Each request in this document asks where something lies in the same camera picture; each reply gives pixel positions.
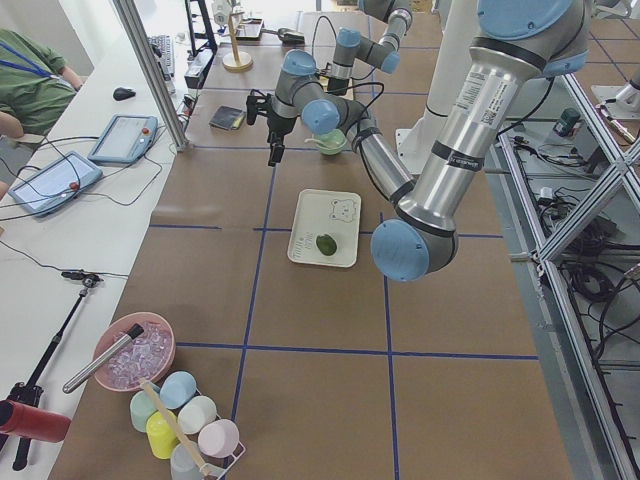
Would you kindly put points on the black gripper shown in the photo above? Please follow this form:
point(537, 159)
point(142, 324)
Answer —
point(275, 123)
point(340, 86)

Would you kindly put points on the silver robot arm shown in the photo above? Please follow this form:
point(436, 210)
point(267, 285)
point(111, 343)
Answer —
point(489, 50)
point(383, 55)

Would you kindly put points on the light green bowl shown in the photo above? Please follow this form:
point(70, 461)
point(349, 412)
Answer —
point(335, 141)

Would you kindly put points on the pink bowl with ice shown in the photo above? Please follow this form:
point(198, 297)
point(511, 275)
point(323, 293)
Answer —
point(148, 356)

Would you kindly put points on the grey and yellow cloth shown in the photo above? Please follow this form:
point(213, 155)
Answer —
point(227, 118)

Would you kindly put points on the metal scoop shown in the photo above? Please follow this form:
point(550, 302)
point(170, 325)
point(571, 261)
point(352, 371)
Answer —
point(286, 36)

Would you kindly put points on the white rectangular tray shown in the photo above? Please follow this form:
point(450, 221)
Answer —
point(324, 212)

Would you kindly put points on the wooden mug tree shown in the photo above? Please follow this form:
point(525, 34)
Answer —
point(236, 61)

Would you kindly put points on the dark tray with glasses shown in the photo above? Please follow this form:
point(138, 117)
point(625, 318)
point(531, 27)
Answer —
point(249, 29)

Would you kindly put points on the green lime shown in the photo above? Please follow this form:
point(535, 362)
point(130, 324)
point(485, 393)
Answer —
point(326, 244)

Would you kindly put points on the far blue teach pendant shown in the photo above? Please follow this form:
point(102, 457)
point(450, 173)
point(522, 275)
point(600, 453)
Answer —
point(125, 139)

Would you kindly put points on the blue teach pendant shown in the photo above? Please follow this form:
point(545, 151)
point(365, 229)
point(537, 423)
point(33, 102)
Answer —
point(125, 139)
point(56, 184)

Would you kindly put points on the black computer mouse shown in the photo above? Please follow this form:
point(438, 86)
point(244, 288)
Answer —
point(122, 93)

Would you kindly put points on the near blue teach pendant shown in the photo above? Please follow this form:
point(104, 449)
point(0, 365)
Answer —
point(56, 184)

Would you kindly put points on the metal muddler rod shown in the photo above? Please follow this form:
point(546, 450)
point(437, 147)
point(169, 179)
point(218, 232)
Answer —
point(90, 369)

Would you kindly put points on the person in green shirt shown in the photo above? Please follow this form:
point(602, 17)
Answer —
point(37, 86)

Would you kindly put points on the blue cup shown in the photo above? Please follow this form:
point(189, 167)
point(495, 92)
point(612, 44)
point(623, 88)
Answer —
point(178, 388)

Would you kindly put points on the white cup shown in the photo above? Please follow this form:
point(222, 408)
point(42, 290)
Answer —
point(196, 414)

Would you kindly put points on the green cup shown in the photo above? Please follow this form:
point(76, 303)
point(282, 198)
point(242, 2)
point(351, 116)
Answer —
point(141, 408)

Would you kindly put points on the pink cup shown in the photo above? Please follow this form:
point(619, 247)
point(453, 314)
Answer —
point(219, 439)

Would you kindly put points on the yellow cup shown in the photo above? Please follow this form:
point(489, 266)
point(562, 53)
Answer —
point(161, 438)

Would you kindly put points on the grey cup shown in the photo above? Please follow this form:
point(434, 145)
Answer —
point(182, 466)

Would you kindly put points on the red bottle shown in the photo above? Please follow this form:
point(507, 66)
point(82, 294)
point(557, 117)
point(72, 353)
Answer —
point(26, 421)

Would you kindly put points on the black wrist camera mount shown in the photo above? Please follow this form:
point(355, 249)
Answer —
point(258, 104)

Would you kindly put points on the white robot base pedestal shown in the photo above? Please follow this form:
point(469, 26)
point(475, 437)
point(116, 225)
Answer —
point(435, 100)

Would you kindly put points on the aluminium frame post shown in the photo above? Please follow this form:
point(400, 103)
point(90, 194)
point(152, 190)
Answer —
point(134, 29)

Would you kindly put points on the white wire cup rack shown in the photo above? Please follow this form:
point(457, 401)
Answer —
point(210, 467)

